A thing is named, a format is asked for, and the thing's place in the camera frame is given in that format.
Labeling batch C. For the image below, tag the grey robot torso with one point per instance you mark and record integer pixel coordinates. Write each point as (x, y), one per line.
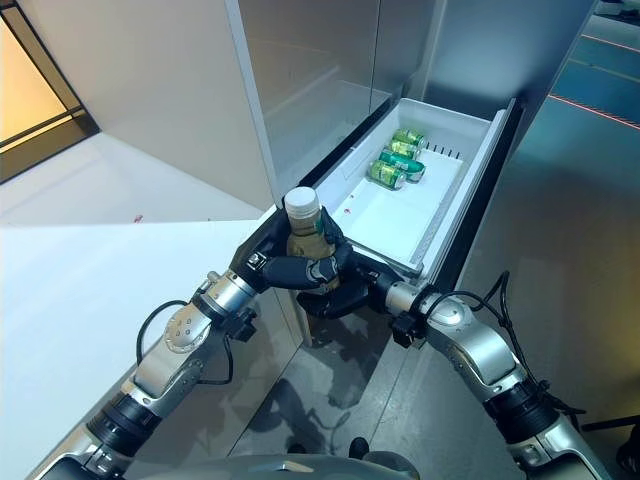
(300, 470)

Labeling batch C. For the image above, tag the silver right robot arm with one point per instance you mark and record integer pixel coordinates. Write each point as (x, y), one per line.
(480, 350)

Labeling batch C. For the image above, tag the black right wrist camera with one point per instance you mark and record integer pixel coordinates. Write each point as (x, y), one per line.
(406, 331)

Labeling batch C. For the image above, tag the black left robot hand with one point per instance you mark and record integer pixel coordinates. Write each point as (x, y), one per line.
(285, 272)

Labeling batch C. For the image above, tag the dark green soda can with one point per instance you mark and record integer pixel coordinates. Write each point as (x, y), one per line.
(402, 162)

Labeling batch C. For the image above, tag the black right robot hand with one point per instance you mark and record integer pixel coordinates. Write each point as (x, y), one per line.
(350, 297)

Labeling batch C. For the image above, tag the light green soda can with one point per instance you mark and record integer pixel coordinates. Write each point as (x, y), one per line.
(386, 174)
(411, 137)
(405, 148)

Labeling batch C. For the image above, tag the stainless steel fridge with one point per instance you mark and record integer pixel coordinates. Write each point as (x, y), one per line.
(310, 75)

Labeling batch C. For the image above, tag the white fridge drawer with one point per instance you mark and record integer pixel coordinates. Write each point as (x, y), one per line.
(390, 220)

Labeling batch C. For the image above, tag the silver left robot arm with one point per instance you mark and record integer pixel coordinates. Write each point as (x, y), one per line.
(180, 340)

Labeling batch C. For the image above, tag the dark window frame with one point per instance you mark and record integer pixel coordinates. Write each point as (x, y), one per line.
(50, 65)

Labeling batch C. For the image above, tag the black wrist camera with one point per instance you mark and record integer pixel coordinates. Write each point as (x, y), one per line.
(242, 325)
(406, 331)

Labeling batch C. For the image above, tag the yellow juice bottle white cap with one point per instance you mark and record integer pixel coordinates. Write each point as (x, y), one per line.
(305, 240)

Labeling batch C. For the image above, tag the white fridge enclosure panel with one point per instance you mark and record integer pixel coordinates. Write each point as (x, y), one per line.
(150, 75)

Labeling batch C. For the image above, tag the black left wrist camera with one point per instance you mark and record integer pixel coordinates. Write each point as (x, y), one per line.
(242, 325)

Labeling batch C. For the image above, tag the black floor stand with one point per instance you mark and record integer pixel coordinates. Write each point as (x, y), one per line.
(629, 452)

